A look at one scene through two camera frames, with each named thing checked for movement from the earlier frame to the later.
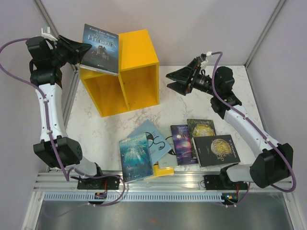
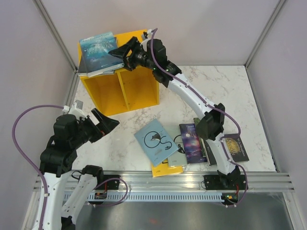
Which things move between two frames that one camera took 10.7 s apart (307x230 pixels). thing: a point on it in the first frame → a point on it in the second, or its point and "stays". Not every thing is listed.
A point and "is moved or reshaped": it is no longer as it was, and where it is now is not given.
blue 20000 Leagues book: (135, 157) → (95, 49)
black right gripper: (184, 74) → (122, 51)
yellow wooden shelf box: (136, 85) stays
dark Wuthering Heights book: (102, 56) → (82, 70)
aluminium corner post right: (279, 6) stays
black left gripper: (76, 50) → (105, 125)
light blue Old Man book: (158, 146) is moved or reshaped
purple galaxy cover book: (183, 144) → (194, 149)
